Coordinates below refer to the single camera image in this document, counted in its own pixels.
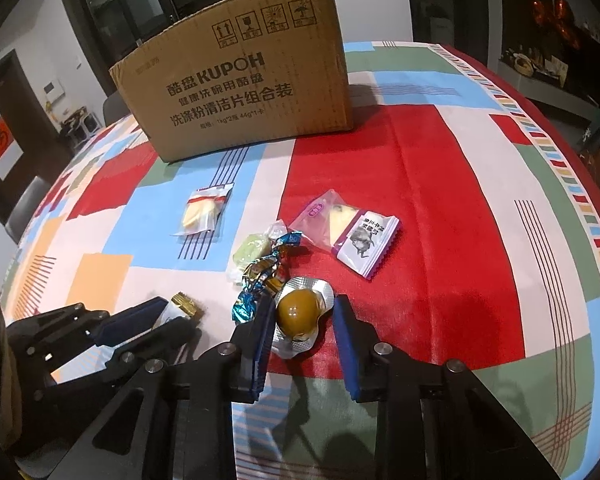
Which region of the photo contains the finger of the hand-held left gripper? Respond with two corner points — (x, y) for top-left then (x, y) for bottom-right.
(45, 317), (203, 386)
(5, 297), (168, 361)

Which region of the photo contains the white bin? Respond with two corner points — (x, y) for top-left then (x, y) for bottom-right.
(427, 12), (453, 43)

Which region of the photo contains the white small shelf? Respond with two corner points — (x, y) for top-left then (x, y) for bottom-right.
(57, 110), (101, 143)

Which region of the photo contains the dark wooden door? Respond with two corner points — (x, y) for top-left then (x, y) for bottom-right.
(0, 50), (33, 196)

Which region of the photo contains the green candy in clear wrapper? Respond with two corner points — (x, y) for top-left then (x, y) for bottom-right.
(228, 227), (277, 273)

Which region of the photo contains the white low sideboard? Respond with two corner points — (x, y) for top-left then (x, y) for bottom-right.
(497, 45), (596, 111)

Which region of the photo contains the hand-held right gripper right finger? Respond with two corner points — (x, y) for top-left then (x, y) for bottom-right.
(331, 294), (551, 480)

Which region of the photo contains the blue gold foil candy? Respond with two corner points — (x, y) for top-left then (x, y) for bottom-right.
(243, 230), (303, 281)
(231, 272), (291, 323)

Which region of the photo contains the clear packet with yellow cake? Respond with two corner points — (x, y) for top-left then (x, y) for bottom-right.
(170, 183), (236, 237)

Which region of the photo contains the brown cardboard box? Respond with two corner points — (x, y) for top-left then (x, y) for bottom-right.
(109, 0), (355, 163)

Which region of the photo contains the braised egg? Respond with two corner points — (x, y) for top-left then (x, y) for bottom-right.
(267, 276), (336, 359)

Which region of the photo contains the dark glass sliding door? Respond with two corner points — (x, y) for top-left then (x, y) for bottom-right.
(57, 0), (301, 96)

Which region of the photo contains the grey dining chair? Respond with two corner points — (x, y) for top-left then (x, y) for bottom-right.
(102, 92), (136, 123)
(5, 176), (51, 243)

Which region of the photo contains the colourful patchwork tablecloth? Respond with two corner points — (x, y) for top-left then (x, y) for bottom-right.
(0, 40), (600, 480)

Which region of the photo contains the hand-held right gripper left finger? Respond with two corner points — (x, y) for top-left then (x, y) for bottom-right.
(50, 287), (277, 480)

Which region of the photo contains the white purple snack packet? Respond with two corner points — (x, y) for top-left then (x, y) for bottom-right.
(331, 208), (401, 280)

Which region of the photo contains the clear triangular snack packet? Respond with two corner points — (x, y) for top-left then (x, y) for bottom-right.
(287, 189), (366, 256)

